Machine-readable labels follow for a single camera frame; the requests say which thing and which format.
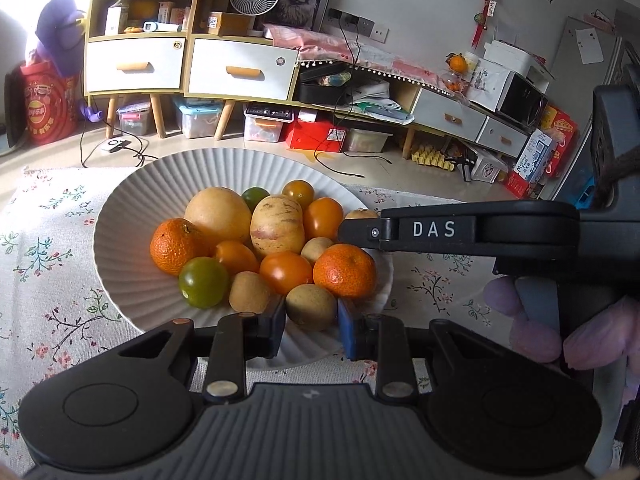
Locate low wooden drawer cabinet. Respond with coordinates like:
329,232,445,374
184,35,301,141

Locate purple plush toy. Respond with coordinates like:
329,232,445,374
36,0,87,78

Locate striped pepino melon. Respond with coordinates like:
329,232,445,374
250,194,306,260

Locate person's right hand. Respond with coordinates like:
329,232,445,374
482,276,640,372

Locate white drawer wooden handle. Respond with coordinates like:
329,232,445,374
189,38,300,102
85,37,187,93

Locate round yellow passion fruit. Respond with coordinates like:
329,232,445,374
183,186,252,243

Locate small white drawer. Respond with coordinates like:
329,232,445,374
414,87,488,131
477,116,530,158

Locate pink cloth cover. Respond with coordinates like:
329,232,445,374
262,23,453,95

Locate white paper note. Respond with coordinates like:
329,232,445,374
575,27,607,64

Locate tall wooden shelf cabinet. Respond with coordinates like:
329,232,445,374
81,0,207,139

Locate long wooden TV stand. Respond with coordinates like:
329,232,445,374
295,60,532,161

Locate black microwave oven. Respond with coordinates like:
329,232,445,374
495,71,549,126

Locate orange tomato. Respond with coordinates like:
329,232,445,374
258,251,314,296
212,240,261,276
302,197,345,242

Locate red box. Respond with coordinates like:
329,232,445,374
283,110,349,154

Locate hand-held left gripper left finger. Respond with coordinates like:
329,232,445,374
117,295,287,406

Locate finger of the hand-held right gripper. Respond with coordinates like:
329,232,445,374
337,215,383,252

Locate white ribbed bowl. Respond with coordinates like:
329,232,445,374
91,148,396,371

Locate white papers pile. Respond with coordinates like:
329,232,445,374
345,80,417,123

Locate white printed box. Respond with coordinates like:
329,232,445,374
465,57,512,107

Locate green tomato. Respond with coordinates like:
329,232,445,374
241,186,271,211

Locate small clear storage box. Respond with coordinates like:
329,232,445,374
116,101,152,137

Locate stemmed orange tangerine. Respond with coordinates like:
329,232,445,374
312,243,377,300

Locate red gift boxes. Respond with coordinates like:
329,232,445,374
504,104,579,199

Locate black socket cable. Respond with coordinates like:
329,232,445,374
314,20,367,178

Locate black floor cable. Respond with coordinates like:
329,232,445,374
81,105,162,169

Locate glass jar orange contents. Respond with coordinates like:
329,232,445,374
440,71,468,95

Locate black flat panel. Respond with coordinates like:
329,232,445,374
4,72,27,148

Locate clear plastic box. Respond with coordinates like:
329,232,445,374
345,127,394,154

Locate yellow egg tray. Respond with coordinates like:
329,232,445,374
410,143,454,169

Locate white foam box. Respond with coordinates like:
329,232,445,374
482,39,534,79

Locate blue white carton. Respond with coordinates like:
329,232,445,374
515,127,561,186

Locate olive yellow tomato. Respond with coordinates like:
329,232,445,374
281,180,316,211

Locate black case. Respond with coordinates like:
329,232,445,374
298,62,352,106

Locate floral tablecloth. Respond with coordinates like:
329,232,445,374
0,165,516,461

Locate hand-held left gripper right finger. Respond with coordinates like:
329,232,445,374
337,299,502,404

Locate red round gift drum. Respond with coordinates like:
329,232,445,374
19,60,82,147

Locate grey refrigerator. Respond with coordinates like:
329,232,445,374
544,16,623,202

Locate clear storage box blue lid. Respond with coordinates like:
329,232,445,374
177,99,224,140

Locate yellow-green tomato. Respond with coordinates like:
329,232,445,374
178,256,231,309

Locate white storage box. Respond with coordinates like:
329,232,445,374
243,103,294,143

